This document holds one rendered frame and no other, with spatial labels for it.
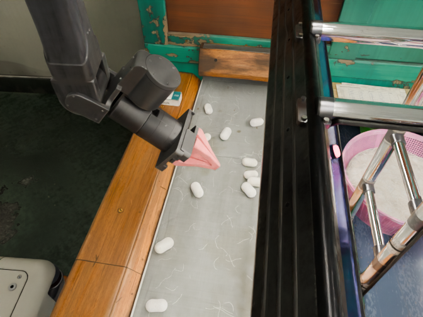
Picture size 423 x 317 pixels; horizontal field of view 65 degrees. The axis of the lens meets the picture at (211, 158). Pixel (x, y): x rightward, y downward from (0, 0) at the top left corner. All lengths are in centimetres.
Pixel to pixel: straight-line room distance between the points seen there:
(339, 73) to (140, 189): 60
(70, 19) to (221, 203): 43
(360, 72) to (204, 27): 42
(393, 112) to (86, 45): 35
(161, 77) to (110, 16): 148
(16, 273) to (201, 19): 96
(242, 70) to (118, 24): 116
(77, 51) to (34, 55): 181
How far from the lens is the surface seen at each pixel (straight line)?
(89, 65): 46
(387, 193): 80
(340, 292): 22
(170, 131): 52
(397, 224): 73
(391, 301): 74
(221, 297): 60
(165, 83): 46
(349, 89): 95
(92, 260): 63
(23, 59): 232
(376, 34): 45
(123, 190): 69
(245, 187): 68
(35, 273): 124
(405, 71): 100
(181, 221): 66
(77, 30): 44
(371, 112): 32
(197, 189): 68
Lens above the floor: 130
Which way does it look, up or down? 48 degrees down
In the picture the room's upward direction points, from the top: straight up
